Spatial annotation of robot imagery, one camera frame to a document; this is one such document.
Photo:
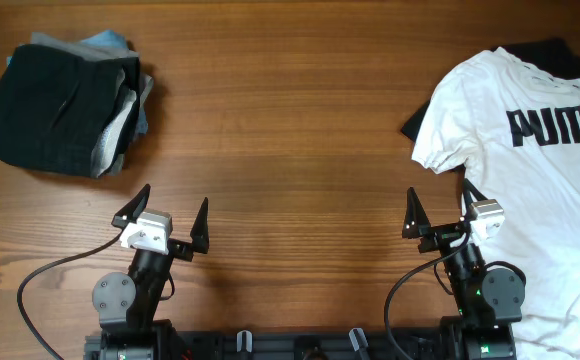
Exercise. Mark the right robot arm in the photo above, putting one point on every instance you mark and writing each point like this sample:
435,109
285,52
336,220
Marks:
488,296

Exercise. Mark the black garment right side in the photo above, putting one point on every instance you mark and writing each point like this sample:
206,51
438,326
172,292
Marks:
550,57

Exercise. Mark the grey folded garment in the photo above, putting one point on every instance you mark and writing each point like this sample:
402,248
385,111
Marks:
108,154

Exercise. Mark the blue folded garment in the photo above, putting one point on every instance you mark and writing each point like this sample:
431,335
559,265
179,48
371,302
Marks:
105,45

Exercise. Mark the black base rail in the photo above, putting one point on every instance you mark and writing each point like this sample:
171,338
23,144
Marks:
418,343

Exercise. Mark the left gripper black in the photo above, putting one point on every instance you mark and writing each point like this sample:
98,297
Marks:
184,249

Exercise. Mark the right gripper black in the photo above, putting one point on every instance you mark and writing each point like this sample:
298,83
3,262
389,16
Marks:
415,217

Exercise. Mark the white Puma t-shirt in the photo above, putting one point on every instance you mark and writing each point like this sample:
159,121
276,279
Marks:
540,235

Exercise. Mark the black folded garment on stack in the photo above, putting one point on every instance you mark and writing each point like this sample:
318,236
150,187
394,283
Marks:
54,105

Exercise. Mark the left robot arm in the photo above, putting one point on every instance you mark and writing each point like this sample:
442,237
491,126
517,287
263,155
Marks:
127,302

